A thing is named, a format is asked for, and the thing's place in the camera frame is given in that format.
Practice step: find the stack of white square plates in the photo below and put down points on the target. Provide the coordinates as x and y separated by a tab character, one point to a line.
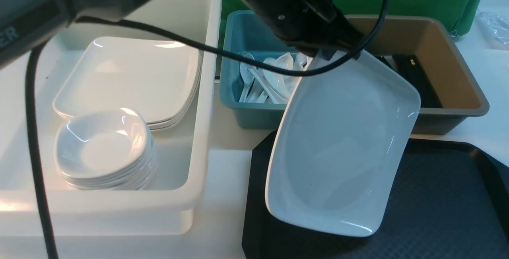
156	78

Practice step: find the black serving tray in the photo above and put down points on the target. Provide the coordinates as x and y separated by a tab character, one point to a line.
449	201

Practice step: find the large white rice plate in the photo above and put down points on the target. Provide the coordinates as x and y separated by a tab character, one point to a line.
338	148

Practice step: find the pile of black chopsticks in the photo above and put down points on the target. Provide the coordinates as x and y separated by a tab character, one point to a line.
410	68

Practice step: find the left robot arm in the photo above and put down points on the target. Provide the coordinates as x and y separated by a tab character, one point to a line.
28	23

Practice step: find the pile of white spoons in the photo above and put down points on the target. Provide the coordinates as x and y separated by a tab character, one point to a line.
262	86

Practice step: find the stack of white small bowls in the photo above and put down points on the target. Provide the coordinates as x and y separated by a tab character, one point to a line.
106	150

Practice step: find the teal plastic bin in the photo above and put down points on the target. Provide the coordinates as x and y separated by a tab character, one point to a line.
246	33

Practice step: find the large white plastic bin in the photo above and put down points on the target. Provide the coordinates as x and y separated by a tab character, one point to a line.
164	207

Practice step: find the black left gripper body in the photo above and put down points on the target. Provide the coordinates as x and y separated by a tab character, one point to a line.
308	25

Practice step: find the brown plastic bin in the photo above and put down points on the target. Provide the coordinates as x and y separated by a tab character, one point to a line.
445	67

